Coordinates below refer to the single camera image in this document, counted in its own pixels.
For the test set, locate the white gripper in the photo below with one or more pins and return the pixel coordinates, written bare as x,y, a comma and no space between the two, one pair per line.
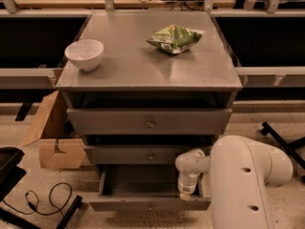
186,182

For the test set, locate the grey bottom drawer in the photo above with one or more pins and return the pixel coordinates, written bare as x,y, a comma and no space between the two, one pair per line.
127,187

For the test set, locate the grey drawer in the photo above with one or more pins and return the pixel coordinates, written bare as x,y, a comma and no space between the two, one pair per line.
134,154
149,121
127,187

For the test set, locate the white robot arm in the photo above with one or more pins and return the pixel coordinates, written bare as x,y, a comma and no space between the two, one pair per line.
240,170

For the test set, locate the grey middle drawer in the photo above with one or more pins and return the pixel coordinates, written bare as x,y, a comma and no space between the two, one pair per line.
134,154

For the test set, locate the grey drawer cabinet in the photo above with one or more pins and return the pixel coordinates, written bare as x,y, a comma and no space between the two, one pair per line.
136,75

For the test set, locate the grey top drawer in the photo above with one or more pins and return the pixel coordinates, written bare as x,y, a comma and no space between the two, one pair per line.
149,121

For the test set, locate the black stand leg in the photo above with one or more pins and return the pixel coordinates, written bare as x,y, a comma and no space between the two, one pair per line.
289,148

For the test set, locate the cardboard box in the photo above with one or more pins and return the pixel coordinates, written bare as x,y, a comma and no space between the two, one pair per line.
50,130

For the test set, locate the green chip bag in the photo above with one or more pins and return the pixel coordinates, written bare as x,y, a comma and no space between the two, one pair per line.
175,39

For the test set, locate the white bowl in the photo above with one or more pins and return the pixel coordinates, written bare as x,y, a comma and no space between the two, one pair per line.
85,54

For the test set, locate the black chair base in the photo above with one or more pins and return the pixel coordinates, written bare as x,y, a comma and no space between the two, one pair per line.
10,175

